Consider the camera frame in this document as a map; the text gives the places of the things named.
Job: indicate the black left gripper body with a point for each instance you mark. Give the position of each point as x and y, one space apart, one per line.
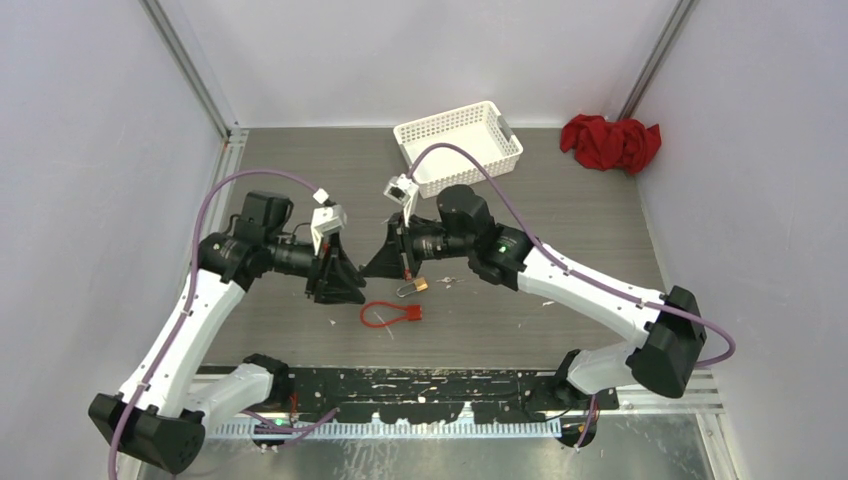
320 263

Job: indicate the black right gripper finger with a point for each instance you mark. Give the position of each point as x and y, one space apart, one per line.
391 238
387 263

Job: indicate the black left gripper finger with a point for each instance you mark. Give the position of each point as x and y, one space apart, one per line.
341 272
334 292

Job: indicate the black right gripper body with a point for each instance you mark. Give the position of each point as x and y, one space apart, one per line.
408 241

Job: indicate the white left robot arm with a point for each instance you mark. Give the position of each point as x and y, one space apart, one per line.
153 417

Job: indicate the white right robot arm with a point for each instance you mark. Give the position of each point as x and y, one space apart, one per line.
661 342

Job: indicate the brass padlock silver shackle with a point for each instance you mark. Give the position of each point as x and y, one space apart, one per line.
415 286

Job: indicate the silver keys on table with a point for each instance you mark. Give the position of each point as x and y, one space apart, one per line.
448 281

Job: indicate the crumpled red cloth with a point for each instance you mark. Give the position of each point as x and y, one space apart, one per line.
596 143

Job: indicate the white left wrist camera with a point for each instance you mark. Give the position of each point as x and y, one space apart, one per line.
325 221

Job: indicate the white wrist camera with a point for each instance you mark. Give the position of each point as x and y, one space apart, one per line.
405 192
325 221

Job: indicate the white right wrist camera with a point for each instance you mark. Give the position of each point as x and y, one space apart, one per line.
405 192

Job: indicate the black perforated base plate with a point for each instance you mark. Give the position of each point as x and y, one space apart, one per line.
426 396

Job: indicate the aluminium slotted rail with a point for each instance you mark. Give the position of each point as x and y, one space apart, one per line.
245 428

